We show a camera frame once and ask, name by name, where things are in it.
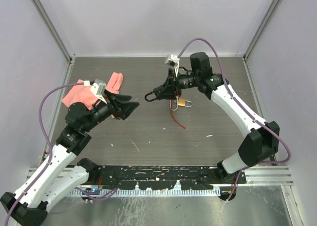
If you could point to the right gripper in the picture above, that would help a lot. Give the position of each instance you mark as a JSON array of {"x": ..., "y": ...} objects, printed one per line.
[{"x": 171, "y": 85}]

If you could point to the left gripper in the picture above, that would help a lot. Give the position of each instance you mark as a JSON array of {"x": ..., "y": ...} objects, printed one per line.
[{"x": 121, "y": 109}]

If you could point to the black padlock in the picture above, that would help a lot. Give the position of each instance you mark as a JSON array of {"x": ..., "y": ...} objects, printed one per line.
[{"x": 152, "y": 95}]

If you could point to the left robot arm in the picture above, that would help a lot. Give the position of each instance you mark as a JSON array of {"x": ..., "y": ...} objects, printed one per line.
[{"x": 30, "y": 204}]

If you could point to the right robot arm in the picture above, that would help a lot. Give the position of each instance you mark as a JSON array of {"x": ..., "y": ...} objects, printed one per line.
[{"x": 260, "y": 137}]

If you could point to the large brass padlock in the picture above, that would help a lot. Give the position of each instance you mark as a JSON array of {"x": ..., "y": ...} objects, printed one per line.
[{"x": 173, "y": 104}]

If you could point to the small brass padlock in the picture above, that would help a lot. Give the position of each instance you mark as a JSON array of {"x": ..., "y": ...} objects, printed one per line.
[{"x": 184, "y": 103}]

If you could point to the pink cloth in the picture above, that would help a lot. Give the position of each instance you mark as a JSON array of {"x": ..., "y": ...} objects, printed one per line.
[{"x": 83, "y": 94}]

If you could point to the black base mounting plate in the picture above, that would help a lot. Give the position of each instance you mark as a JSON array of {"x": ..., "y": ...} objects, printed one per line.
[{"x": 160, "y": 177}]

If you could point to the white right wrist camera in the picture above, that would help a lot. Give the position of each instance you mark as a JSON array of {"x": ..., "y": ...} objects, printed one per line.
[{"x": 173, "y": 61}]

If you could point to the slotted cable duct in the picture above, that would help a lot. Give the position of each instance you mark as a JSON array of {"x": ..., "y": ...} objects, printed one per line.
[{"x": 176, "y": 192}]

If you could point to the aluminium frame rail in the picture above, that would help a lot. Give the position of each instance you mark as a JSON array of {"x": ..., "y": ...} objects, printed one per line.
[{"x": 261, "y": 176}]

